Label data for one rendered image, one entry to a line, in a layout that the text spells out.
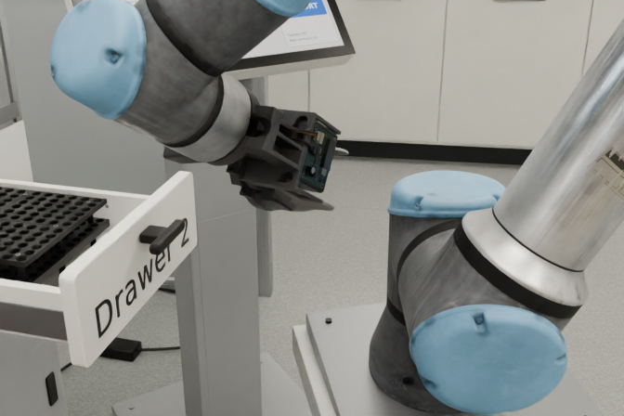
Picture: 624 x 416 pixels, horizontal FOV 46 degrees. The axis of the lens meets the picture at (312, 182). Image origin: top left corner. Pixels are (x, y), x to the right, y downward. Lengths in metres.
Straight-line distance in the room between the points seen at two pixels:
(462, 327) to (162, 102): 0.27
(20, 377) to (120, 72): 0.87
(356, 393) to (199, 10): 0.47
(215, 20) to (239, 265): 1.18
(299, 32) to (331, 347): 0.75
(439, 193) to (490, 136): 2.84
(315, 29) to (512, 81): 2.09
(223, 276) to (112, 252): 0.84
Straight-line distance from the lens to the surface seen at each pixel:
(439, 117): 3.49
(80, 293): 0.77
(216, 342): 1.71
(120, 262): 0.83
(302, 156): 0.63
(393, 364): 0.79
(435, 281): 0.61
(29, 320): 0.83
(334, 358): 0.86
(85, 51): 0.50
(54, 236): 0.91
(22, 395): 1.32
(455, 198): 0.69
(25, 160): 1.21
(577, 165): 0.56
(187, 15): 0.49
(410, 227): 0.70
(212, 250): 1.59
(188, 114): 0.54
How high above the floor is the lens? 1.29
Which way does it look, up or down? 23 degrees down
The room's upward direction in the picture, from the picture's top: straight up
